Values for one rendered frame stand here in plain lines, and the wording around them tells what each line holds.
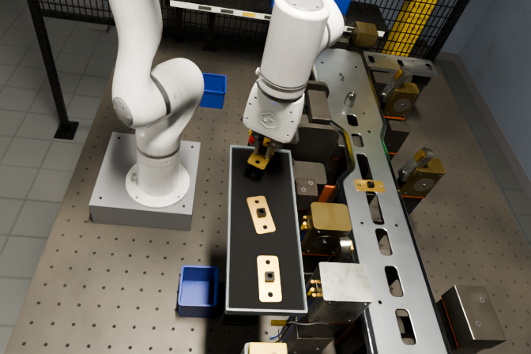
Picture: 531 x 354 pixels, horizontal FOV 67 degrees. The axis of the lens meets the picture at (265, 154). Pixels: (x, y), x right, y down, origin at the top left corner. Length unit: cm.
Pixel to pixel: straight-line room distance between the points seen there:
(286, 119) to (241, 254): 26
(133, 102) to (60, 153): 158
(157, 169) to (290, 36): 65
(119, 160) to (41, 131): 131
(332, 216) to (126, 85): 54
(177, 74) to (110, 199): 46
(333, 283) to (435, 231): 80
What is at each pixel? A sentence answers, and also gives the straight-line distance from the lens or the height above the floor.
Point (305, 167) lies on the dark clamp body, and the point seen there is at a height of 108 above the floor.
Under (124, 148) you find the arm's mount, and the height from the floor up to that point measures 80.
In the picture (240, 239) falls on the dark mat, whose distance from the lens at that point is 77.
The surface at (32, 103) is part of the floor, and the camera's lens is 280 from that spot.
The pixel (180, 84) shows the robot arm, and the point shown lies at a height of 120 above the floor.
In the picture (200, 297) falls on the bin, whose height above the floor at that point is 70.
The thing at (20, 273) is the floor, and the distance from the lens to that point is 213.
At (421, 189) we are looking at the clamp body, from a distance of 128.
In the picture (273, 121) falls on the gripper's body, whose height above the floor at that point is 133.
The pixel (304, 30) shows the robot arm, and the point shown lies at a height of 153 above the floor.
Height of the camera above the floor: 183
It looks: 47 degrees down
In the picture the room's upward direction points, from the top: 15 degrees clockwise
